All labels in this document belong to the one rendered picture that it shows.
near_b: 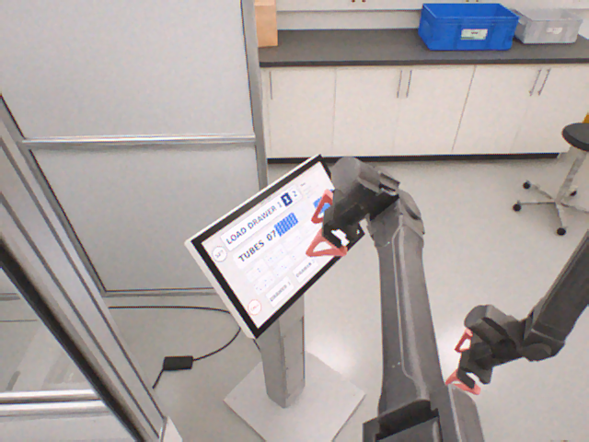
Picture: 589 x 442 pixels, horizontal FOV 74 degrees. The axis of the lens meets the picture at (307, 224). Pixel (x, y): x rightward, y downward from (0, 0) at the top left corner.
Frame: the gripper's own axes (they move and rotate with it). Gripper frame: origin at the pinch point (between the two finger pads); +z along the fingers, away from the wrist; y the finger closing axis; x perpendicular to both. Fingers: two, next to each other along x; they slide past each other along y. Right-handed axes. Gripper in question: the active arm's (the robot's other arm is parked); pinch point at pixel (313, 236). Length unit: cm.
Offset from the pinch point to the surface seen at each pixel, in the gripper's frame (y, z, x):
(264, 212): -25.4, 23.0, -0.7
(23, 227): 28.9, 1.8, -38.8
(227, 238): -13.8, 28.2, -6.1
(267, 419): -14, 109, 72
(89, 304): 26.4, 14.6, -27.2
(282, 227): -25.2, 23.4, 6.5
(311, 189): -40.3, 16.6, 9.2
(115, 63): -81, 54, -62
